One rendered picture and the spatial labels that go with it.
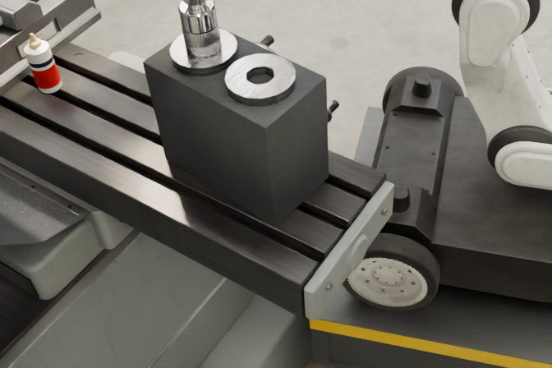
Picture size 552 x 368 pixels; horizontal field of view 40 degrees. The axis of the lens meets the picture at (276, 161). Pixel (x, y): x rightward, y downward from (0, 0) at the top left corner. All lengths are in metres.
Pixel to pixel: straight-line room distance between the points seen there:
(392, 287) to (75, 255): 0.66
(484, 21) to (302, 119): 0.46
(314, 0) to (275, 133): 2.29
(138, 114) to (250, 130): 0.35
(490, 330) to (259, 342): 0.54
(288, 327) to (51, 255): 0.78
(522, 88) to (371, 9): 1.73
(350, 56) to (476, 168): 1.30
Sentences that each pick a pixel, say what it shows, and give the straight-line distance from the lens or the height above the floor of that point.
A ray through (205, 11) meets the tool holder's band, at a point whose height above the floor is 1.22.
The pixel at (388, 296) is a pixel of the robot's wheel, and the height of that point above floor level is 0.43.
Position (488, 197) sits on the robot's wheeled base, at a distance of 1.61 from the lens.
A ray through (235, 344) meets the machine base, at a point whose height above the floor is 0.20.
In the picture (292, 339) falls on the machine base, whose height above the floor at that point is 0.16.
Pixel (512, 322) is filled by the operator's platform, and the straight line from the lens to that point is 1.64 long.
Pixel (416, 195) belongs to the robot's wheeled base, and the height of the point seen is 0.61.
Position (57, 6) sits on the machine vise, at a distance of 1.40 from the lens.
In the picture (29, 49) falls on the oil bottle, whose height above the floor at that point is 1.05.
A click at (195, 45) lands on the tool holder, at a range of 0.98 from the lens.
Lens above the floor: 1.75
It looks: 45 degrees down
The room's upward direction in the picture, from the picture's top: 5 degrees counter-clockwise
